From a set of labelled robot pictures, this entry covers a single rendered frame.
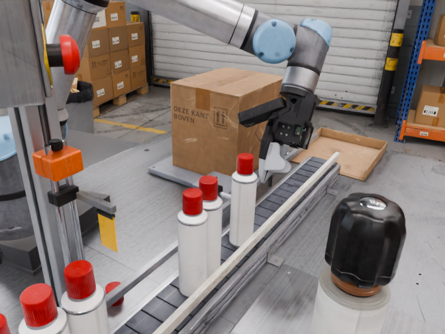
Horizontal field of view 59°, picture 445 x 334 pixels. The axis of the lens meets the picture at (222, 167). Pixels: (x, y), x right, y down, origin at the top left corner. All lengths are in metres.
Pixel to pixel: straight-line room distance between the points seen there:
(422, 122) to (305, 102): 3.45
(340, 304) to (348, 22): 4.34
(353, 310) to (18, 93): 0.42
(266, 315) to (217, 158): 0.56
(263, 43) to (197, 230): 0.34
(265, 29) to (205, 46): 4.52
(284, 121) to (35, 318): 0.58
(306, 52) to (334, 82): 3.98
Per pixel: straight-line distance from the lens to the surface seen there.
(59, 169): 0.52
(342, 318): 0.51
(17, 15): 0.39
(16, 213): 0.93
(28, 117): 0.56
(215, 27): 0.73
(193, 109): 1.15
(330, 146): 1.55
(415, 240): 1.09
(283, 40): 0.72
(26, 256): 0.91
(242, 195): 0.78
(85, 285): 0.50
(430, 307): 0.91
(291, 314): 0.73
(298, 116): 0.85
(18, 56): 0.40
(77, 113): 3.16
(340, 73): 4.82
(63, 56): 0.41
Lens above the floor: 1.40
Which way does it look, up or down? 26 degrees down
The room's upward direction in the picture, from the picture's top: 2 degrees clockwise
